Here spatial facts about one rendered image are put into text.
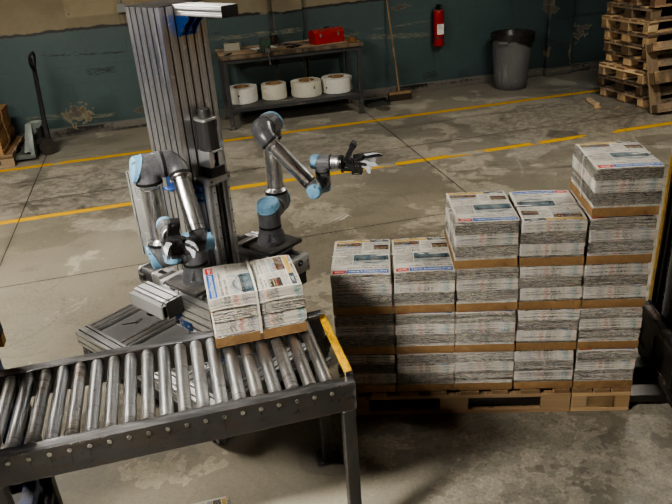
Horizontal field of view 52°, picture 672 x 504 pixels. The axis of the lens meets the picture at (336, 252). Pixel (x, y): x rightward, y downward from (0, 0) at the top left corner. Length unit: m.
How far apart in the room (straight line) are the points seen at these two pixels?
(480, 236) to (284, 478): 1.43
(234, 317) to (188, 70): 1.18
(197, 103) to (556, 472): 2.35
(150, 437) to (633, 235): 2.18
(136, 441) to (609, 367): 2.25
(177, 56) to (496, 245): 1.65
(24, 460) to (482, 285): 2.01
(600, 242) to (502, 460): 1.10
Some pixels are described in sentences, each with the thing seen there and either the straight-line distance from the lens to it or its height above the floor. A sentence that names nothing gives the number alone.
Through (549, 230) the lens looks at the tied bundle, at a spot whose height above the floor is 1.01.
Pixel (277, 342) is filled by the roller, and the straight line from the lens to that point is 2.79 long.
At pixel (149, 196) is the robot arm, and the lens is 3.09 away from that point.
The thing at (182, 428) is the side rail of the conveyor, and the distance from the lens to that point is 2.51.
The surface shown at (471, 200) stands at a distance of 3.34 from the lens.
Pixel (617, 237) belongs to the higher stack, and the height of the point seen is 0.97.
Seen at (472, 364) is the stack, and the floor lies 0.30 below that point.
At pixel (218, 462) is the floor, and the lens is 3.50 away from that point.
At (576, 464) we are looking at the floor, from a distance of 3.46.
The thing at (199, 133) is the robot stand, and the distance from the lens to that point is 3.28.
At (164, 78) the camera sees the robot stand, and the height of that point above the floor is 1.73.
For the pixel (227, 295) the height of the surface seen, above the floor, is 1.03.
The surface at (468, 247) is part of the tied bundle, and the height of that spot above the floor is 0.94.
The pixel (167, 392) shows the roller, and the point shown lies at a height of 0.80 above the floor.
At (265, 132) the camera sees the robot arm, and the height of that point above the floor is 1.41.
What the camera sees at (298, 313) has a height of 0.89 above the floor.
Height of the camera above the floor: 2.32
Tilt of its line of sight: 26 degrees down
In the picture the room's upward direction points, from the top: 4 degrees counter-clockwise
